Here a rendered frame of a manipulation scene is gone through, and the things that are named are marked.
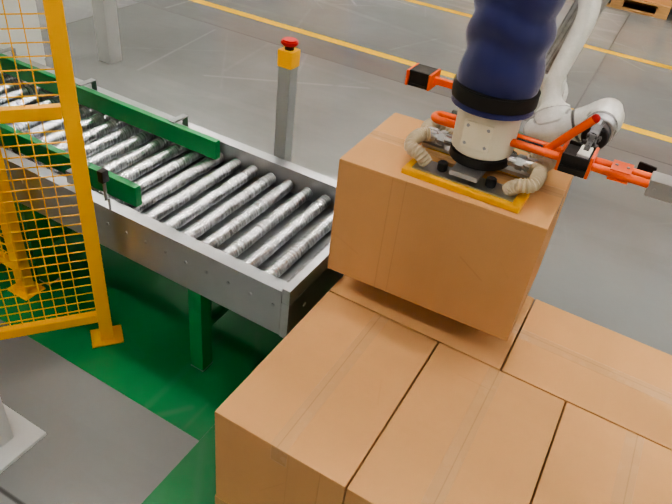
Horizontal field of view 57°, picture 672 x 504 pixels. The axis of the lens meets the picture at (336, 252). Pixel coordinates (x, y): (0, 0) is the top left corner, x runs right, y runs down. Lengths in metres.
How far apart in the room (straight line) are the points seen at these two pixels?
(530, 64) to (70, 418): 1.88
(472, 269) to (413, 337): 0.32
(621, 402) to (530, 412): 0.29
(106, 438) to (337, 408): 0.95
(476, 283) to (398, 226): 0.27
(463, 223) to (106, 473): 1.41
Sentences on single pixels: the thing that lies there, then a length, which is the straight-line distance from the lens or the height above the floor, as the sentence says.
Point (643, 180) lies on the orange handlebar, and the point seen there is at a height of 1.19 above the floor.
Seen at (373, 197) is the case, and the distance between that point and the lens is 1.79.
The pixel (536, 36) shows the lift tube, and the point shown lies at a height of 1.46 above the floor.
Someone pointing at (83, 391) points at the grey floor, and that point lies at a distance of 2.53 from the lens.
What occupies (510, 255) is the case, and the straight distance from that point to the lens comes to 1.72.
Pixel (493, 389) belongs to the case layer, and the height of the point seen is 0.54.
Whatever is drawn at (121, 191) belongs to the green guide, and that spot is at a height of 0.60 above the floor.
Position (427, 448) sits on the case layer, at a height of 0.54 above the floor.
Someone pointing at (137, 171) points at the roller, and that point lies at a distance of 2.66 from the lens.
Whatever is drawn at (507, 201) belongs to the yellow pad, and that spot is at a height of 1.06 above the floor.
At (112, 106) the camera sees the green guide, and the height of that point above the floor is 0.61.
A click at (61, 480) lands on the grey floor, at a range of 2.32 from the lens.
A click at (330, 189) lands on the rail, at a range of 2.51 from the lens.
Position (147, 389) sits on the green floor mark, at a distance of 2.49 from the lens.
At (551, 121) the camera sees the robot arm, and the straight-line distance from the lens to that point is 2.03.
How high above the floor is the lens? 1.90
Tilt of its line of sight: 37 degrees down
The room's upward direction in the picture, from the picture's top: 8 degrees clockwise
